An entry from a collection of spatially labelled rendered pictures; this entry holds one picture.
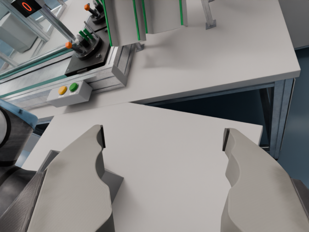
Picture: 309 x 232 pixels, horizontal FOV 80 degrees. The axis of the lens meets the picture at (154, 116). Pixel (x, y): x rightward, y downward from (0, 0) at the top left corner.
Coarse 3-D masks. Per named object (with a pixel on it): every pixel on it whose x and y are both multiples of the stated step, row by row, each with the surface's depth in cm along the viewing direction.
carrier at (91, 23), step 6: (96, 0) 96; (102, 0) 96; (96, 6) 93; (102, 6) 99; (96, 12) 99; (102, 12) 95; (90, 18) 104; (96, 18) 94; (102, 18) 93; (90, 24) 100; (96, 24) 96; (102, 24) 93; (90, 30) 96; (96, 30) 93
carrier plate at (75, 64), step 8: (96, 32) 92; (104, 32) 87; (104, 40) 84; (104, 48) 80; (72, 56) 91; (104, 56) 77; (72, 64) 87; (80, 64) 83; (88, 64) 80; (96, 64) 77; (104, 64) 77; (72, 72) 84
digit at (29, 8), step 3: (18, 0) 79; (21, 0) 79; (24, 0) 79; (18, 3) 80; (21, 3) 80; (24, 3) 80; (27, 3) 80; (21, 6) 82; (24, 6) 81; (27, 6) 81; (30, 6) 81; (24, 9) 83; (27, 9) 82; (30, 9) 82; (33, 9) 82; (30, 12) 84
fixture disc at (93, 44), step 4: (88, 40) 87; (92, 40) 85; (96, 40) 83; (100, 40) 83; (92, 44) 83; (96, 44) 81; (100, 44) 82; (80, 48) 86; (84, 48) 84; (88, 48) 82; (92, 48) 81; (96, 48) 81; (88, 52) 81; (92, 52) 81; (76, 56) 84; (80, 56) 82; (84, 56) 81; (88, 56) 81
